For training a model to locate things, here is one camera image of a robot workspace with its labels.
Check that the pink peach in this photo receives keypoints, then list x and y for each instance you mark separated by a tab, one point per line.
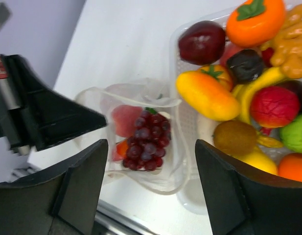
124	117

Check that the purple grape bunch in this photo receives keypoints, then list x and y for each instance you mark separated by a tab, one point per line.
148	144

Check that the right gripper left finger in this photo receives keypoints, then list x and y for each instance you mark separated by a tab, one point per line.
25	210

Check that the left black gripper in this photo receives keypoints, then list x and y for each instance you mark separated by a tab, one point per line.
44	118

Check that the dark purple plum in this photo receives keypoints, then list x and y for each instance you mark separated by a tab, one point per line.
245	66

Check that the red orange bell pepper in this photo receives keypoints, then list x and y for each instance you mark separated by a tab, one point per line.
119	152

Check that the clear zip top bag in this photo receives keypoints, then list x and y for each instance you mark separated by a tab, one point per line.
166	180

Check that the white plastic food tray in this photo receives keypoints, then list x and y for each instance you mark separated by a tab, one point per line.
191	195

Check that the dark red fig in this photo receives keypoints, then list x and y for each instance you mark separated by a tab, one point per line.
294	86

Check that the white radish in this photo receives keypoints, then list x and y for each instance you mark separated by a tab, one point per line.
206	128

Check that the orange tangerine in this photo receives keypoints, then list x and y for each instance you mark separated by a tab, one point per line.
290	167

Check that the green chili pepper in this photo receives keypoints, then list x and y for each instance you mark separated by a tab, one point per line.
152	109

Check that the dark red apple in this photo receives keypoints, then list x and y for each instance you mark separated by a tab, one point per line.
202	43

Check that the yellow lemon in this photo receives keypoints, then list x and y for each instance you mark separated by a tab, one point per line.
258	159

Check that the brown kiwi fruit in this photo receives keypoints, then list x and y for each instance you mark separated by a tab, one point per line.
235	138

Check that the small orange pumpkin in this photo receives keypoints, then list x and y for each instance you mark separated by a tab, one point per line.
219	73

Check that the yellow banana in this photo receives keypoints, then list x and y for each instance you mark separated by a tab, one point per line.
245	93

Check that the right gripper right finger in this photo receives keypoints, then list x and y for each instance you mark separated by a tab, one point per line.
244	200

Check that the aluminium mounting rail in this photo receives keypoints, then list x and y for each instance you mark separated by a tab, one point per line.
116	220

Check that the yellow orange bell pepper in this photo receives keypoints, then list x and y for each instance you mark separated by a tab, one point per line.
207	96

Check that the orange persimmon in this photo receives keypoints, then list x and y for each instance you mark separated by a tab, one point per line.
255	22

